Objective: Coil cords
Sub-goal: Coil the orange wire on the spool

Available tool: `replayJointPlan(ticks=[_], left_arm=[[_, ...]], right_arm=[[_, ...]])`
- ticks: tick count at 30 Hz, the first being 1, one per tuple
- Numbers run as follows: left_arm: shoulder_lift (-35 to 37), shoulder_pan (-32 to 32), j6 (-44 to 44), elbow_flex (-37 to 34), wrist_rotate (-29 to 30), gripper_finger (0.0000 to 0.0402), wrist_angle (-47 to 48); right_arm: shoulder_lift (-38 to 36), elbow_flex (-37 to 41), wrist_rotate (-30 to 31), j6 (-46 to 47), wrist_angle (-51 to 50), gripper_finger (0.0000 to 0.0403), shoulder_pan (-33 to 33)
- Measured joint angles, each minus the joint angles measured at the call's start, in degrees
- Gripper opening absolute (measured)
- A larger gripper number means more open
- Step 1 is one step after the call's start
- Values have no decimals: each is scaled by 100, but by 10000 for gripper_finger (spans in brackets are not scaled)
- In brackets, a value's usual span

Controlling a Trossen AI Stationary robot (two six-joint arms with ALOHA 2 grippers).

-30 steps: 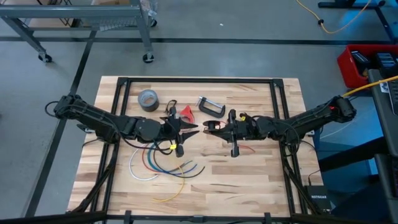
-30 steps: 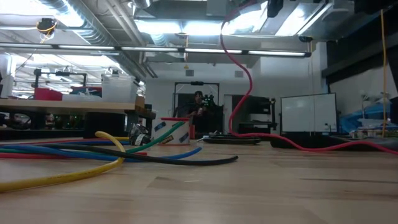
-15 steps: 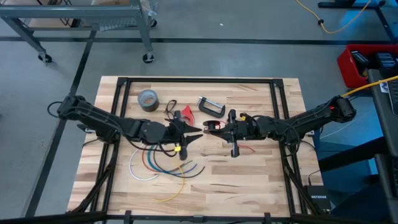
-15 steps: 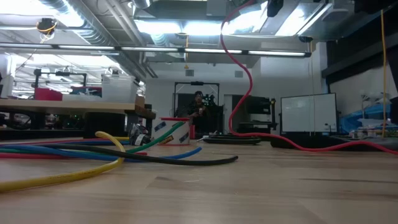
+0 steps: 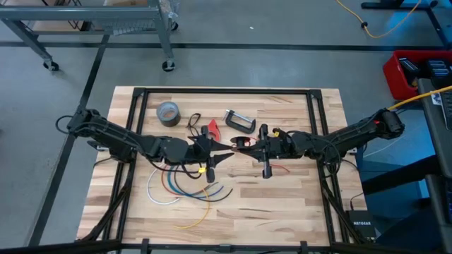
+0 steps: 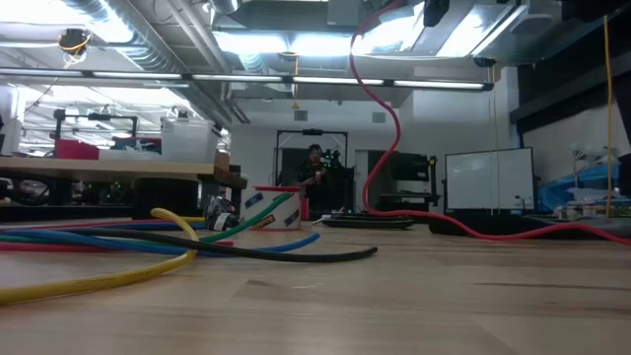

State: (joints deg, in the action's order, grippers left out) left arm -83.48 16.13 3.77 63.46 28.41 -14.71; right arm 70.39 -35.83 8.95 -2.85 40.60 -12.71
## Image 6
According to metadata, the short black cord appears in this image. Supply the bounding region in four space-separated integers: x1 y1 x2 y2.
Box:
58 226 380 264

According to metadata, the black equipment stand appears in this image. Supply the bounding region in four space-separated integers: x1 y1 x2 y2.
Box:
377 151 441 213

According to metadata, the blue tarp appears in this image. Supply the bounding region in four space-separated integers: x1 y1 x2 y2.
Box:
537 163 623 214

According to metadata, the person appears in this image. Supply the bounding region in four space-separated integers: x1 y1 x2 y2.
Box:
294 142 337 214

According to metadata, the short blue cord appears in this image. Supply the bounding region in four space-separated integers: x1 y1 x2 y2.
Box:
0 221 322 259

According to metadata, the ceiling cord reel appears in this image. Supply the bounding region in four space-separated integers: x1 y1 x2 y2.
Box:
56 27 93 68

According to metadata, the red plastic bin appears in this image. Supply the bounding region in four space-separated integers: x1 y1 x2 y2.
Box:
53 138 100 160

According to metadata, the short red cord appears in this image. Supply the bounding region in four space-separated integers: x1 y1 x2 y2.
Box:
0 219 236 253

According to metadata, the short green cord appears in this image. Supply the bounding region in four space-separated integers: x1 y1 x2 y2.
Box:
0 191 296 247

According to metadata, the white board with black frame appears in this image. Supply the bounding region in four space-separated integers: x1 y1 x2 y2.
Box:
444 146 537 214

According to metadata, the long ceiling light bar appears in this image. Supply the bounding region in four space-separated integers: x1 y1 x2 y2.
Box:
0 67 495 93

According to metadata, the short yellow cord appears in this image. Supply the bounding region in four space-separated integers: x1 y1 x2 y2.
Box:
0 206 207 307

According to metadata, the black camera rig frame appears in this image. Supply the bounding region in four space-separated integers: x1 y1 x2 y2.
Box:
51 107 140 140
273 128 350 213

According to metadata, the white storage bin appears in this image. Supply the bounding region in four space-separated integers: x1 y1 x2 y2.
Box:
160 116 222 165

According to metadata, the tape roll with red dispenser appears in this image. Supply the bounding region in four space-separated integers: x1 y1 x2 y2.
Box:
251 184 312 232

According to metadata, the long thin red cord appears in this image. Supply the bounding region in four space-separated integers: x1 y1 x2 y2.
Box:
348 0 631 247

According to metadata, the wooden workbench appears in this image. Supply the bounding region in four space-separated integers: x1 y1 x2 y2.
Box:
0 155 248 190

